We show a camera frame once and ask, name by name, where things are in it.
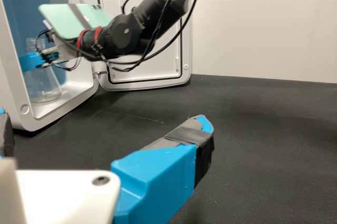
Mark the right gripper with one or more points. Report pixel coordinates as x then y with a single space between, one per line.
67 50

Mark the white incubator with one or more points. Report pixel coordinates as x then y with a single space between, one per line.
79 87

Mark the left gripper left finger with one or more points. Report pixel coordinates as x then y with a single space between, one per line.
5 134

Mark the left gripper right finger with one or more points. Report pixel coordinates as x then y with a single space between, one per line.
160 174

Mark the incubator door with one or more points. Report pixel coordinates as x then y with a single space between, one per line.
147 74

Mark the right wrist camera phone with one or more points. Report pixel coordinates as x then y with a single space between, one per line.
71 20

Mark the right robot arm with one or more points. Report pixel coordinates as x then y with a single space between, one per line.
147 16

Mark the clear flask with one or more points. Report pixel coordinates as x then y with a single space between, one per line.
44 87

